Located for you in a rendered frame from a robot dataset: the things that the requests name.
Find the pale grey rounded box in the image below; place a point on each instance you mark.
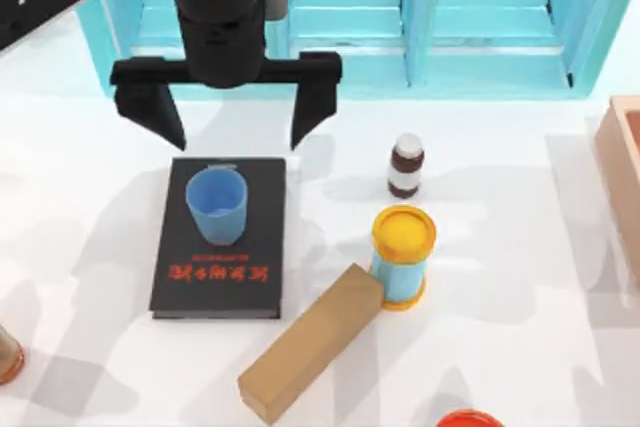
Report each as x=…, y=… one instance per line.
x=274, y=1

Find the light blue rack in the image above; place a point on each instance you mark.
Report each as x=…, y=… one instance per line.
x=350, y=22

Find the brown and white bottle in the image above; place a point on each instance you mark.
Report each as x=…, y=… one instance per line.
x=406, y=172

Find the blue cup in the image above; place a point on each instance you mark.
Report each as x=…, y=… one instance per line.
x=217, y=212

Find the yellow and blue can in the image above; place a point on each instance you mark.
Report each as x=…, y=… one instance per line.
x=402, y=257

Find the black book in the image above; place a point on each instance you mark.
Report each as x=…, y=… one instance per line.
x=220, y=287

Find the brown wooden block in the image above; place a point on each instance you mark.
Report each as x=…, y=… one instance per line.
x=310, y=347

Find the orange cup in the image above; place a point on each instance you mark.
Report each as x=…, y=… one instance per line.
x=9, y=354

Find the salmon-coloured box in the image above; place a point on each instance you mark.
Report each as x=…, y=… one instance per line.
x=617, y=167

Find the red round lid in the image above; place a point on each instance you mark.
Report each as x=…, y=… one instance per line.
x=467, y=419

